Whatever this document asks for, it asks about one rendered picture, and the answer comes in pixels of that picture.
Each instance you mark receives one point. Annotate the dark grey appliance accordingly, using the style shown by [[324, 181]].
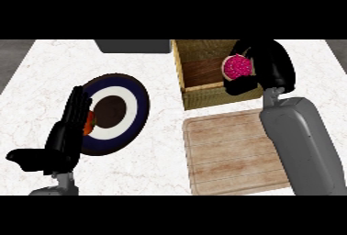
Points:
[[133, 46]]

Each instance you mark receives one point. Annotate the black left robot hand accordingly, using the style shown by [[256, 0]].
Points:
[[68, 134]]

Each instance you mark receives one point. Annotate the orange fruit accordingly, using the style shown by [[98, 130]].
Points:
[[89, 123]]

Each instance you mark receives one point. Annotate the navy and white round plate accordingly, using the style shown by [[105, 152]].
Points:
[[117, 113]]

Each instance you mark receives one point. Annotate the wicker basket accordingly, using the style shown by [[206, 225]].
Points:
[[203, 70]]

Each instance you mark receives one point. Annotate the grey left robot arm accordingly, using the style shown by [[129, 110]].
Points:
[[61, 185]]

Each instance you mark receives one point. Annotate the wooden cutting board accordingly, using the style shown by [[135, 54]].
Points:
[[231, 153]]

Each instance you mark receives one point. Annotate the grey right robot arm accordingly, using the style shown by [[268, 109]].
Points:
[[308, 147]]

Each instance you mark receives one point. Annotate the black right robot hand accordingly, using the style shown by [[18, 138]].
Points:
[[275, 67]]

